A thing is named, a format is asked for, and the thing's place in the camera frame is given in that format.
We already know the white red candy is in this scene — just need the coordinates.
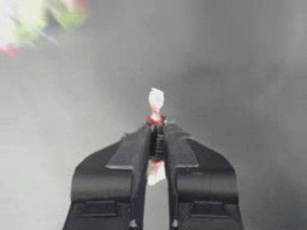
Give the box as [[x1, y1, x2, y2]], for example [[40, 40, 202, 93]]
[[146, 87, 168, 187]]

